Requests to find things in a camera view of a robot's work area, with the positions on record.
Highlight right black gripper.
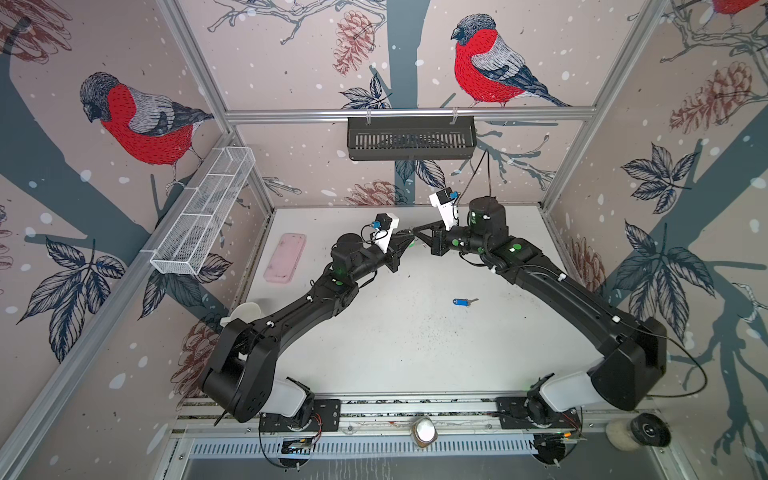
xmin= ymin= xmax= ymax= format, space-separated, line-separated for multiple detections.
xmin=415 ymin=216 xmax=494 ymax=257

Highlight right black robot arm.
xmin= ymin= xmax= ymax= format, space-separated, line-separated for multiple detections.
xmin=413 ymin=188 xmax=667 ymax=423

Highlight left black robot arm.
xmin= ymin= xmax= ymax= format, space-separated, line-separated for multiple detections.
xmin=198 ymin=230 xmax=414 ymax=427

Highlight blue tagged key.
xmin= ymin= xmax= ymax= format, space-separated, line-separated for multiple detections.
xmin=453 ymin=298 xmax=478 ymax=307

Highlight black hanging basket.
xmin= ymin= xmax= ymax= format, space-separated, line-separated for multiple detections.
xmin=347 ymin=116 xmax=477 ymax=161

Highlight pink plastic case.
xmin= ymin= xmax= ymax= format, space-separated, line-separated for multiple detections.
xmin=263 ymin=233 xmax=307 ymax=284

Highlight white paper cup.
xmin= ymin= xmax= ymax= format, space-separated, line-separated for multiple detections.
xmin=219 ymin=302 xmax=263 ymax=328

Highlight small round lamp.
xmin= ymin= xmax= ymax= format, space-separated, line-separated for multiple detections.
xmin=411 ymin=416 xmax=438 ymax=449

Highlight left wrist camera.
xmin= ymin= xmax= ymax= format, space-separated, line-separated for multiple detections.
xmin=371 ymin=213 xmax=399 ymax=253

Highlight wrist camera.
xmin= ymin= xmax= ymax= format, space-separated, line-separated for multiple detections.
xmin=371 ymin=213 xmax=399 ymax=253
xmin=429 ymin=187 xmax=459 ymax=231

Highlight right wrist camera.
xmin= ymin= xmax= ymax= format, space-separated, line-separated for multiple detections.
xmin=429 ymin=187 xmax=459 ymax=231

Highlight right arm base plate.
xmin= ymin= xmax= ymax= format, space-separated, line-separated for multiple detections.
xmin=494 ymin=396 xmax=581 ymax=430

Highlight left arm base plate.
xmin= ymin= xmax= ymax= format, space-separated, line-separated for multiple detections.
xmin=259 ymin=399 xmax=341 ymax=433

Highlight horizontal aluminium frame bar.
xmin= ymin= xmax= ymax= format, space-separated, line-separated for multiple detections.
xmin=225 ymin=106 xmax=597 ymax=125

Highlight white slotted cable duct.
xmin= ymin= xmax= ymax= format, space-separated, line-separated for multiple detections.
xmin=188 ymin=434 xmax=538 ymax=460

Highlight white wire mesh shelf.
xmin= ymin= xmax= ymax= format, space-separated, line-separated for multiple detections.
xmin=150 ymin=146 xmax=255 ymax=275

